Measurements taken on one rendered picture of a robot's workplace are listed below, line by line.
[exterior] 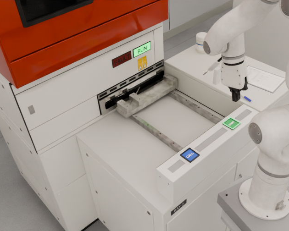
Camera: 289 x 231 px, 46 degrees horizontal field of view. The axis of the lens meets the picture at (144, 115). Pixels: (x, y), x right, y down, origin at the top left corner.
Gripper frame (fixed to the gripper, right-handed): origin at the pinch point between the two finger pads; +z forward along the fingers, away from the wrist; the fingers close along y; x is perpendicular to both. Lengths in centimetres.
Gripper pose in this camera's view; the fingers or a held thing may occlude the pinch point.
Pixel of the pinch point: (236, 96)
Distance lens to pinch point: 139.7
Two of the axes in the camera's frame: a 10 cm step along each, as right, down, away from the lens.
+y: 6.3, 2.9, -7.2
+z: 2.0, 8.4, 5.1
